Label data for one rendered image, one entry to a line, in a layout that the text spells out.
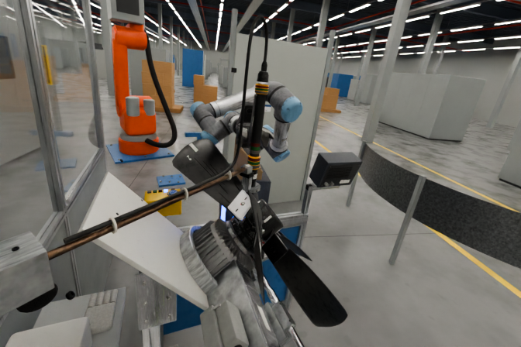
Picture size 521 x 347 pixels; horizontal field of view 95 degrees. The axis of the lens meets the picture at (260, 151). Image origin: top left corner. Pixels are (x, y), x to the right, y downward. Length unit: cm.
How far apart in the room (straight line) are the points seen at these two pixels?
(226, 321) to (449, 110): 1048
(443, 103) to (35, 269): 1048
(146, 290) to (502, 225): 234
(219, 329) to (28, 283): 36
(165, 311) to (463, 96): 1080
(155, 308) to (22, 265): 44
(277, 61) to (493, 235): 237
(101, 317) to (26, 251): 59
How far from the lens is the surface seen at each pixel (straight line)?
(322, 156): 144
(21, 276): 49
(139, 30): 471
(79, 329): 93
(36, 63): 121
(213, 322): 65
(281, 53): 279
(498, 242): 257
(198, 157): 78
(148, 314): 86
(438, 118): 1055
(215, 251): 78
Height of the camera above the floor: 168
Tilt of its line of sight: 19 degrees down
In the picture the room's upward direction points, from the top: 7 degrees clockwise
